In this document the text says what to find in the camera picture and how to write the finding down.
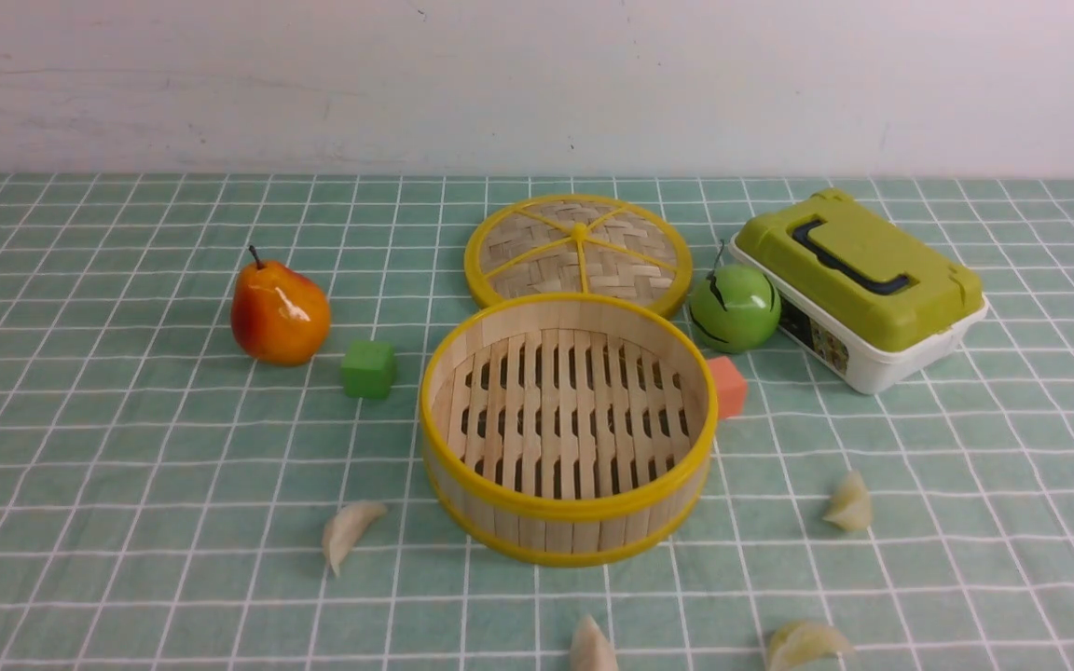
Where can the green checkered tablecloth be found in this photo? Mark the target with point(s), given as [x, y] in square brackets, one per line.
[163, 495]

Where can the orange red pear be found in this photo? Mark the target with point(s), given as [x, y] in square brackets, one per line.
[278, 316]

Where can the woven bamboo steamer lid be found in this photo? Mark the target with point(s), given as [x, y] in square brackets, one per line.
[579, 243]

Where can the pale dumpling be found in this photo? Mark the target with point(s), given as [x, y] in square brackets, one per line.
[800, 642]
[851, 508]
[346, 528]
[590, 649]

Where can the green apple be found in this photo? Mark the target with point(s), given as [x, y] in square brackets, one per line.
[735, 307]

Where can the bamboo steamer tray yellow rim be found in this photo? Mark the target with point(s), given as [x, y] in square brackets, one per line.
[568, 430]

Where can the green cube block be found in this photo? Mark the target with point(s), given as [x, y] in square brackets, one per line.
[368, 369]

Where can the orange cube block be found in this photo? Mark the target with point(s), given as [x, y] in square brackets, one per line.
[731, 387]

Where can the green white lunch box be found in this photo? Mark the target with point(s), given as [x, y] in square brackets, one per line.
[872, 302]

